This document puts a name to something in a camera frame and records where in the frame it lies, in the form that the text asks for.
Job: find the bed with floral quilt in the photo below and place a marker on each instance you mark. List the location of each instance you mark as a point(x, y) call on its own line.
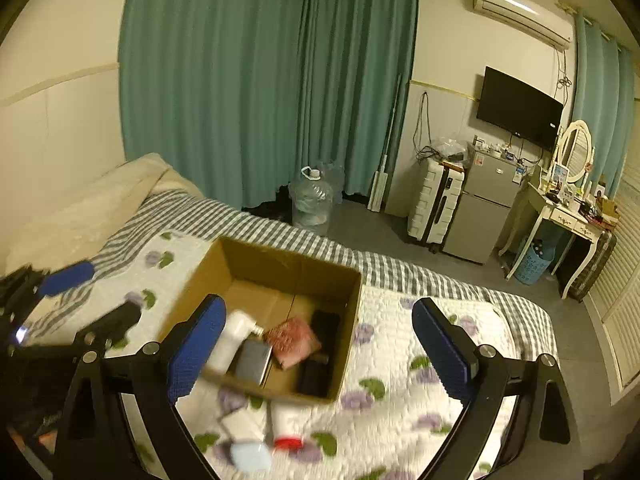
point(400, 267)

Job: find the wide green curtain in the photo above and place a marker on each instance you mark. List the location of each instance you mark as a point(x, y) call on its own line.
point(260, 75)

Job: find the cream blanket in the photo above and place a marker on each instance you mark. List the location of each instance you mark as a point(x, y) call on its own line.
point(85, 205)

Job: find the light blue case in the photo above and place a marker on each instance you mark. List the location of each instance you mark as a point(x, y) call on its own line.
point(251, 456)

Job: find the red pouch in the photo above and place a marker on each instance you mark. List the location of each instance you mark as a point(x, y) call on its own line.
point(292, 342)

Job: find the small white box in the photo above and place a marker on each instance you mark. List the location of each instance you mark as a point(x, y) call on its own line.
point(242, 426)

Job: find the clear water jug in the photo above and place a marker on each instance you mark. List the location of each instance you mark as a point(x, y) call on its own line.
point(311, 202)

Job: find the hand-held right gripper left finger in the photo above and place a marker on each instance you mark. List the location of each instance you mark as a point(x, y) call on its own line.
point(196, 345)

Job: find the clear plastic bag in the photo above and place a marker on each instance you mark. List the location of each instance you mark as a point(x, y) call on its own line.
point(452, 147)

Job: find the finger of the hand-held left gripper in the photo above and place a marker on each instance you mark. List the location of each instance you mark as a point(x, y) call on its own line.
point(117, 317)
point(70, 277)

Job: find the grey mini fridge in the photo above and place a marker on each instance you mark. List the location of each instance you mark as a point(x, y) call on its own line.
point(482, 210)

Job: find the white folding pole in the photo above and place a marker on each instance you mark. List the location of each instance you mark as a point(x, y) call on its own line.
point(384, 170)

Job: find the white dressing table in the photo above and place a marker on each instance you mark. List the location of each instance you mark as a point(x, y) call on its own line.
point(560, 217)

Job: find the white air conditioner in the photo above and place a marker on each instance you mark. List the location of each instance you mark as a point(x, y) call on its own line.
point(522, 12)

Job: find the clear plastic container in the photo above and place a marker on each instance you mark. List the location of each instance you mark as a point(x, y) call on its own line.
point(334, 180)

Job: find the white tube with red cap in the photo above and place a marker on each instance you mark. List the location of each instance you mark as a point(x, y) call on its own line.
point(286, 425)

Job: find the white louvred door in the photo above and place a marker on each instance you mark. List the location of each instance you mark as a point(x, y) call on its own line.
point(620, 285)

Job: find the dark suitcase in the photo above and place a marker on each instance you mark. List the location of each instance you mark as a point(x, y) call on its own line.
point(595, 265)

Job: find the black wallet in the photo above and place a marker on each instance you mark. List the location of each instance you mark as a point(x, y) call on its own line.
point(326, 330)

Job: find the blue laundry basket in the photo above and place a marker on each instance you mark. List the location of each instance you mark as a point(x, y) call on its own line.
point(534, 266)

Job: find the black wall television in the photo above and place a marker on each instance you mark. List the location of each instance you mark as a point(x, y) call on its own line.
point(520, 107)

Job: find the white plastic bottle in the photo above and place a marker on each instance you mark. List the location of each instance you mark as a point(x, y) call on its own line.
point(230, 342)

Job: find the narrow green curtain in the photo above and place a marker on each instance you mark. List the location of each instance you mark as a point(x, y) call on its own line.
point(600, 95)

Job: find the grey power bank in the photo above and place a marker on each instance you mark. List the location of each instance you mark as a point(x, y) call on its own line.
point(254, 362)

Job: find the oval vanity mirror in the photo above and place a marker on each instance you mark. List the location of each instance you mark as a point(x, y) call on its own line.
point(575, 150)

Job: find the black rectangular case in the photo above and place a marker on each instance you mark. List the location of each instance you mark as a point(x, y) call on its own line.
point(315, 377)

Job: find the white suitcase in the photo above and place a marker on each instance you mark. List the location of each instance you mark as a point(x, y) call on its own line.
point(432, 202)

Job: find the cardboard box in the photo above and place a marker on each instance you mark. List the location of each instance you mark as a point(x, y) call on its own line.
point(300, 270)

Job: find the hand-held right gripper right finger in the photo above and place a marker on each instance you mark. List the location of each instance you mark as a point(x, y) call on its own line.
point(440, 345)

